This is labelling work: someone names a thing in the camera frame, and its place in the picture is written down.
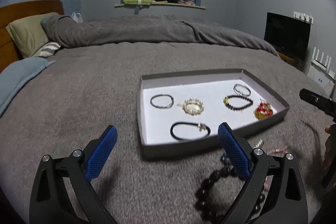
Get person right hand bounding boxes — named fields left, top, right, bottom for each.
left=322, top=124, right=336, bottom=170

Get green pillow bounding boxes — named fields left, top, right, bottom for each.
left=6, top=12, right=58, bottom=58

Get wooden window shelf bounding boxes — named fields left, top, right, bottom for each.
left=114, top=2, right=206, bottom=10

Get large black bead bracelet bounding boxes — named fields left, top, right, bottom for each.
left=194, top=165, right=267, bottom=221

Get pink items on shelf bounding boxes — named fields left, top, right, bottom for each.
left=177, top=0, right=195, bottom=6

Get red gold jewelry piece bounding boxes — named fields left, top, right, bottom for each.
left=253, top=100, right=274, bottom=121

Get white plastic bag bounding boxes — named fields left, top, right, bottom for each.
left=71, top=12, right=83, bottom=23

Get grey bed blanket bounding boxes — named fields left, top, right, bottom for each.
left=1, top=43, right=332, bottom=223

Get rolled grey duvet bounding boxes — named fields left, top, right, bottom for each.
left=41, top=15, right=278, bottom=56

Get striped grey white pillow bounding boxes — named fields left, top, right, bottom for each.
left=38, top=42, right=61, bottom=58

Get white wall hooks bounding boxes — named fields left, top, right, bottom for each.
left=293, top=11, right=314, bottom=24

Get silver twisted bangle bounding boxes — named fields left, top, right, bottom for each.
left=233, top=84, right=251, bottom=97

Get wooden tv stand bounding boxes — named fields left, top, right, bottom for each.
left=278, top=52, right=300, bottom=69

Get white router with antennas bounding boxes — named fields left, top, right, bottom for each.
left=306, top=47, right=335, bottom=98

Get wooden headboard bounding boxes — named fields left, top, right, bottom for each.
left=1, top=0, right=64, bottom=71

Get pink string bracelet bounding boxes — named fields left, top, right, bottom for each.
left=262, top=145, right=288, bottom=191

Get black cord bracelet with charm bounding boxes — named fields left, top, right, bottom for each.
left=170, top=121, right=211, bottom=141

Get grey cardboard tray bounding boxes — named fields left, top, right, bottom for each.
left=137, top=69, right=289, bottom=160

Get blue sheet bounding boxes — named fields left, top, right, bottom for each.
left=0, top=57, right=55, bottom=116

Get dark small-bead bracelet gold charm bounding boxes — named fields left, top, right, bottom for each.
left=223, top=94, right=253, bottom=111

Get black television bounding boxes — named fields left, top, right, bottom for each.
left=264, top=12, right=311, bottom=61

